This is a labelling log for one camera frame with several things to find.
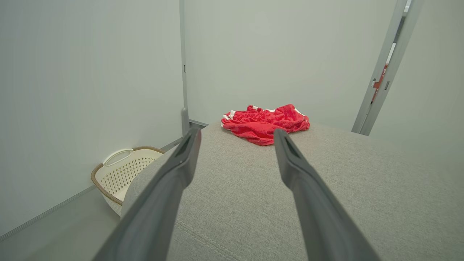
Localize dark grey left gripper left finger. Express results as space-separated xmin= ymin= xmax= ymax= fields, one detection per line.
xmin=92 ymin=127 xmax=202 ymax=261

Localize cream perforated laundry basket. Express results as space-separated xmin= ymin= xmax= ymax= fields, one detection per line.
xmin=91 ymin=146 xmax=166 ymax=217

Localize grey fabric sofa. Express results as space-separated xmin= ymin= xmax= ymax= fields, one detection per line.
xmin=121 ymin=121 xmax=464 ymax=261

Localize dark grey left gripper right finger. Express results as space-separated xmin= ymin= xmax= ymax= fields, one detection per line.
xmin=274 ymin=129 xmax=381 ymax=261

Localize orange red door fitting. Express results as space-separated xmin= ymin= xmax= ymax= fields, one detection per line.
xmin=373 ymin=63 xmax=389 ymax=103

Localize grey partition post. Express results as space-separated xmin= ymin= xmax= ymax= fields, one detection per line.
xmin=179 ymin=0 xmax=191 ymax=136

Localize red white basketball shorts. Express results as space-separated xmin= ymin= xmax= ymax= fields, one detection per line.
xmin=221 ymin=104 xmax=311 ymax=146

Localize grey aluminium door frame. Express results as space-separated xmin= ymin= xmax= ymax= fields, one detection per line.
xmin=351 ymin=0 xmax=424 ymax=136

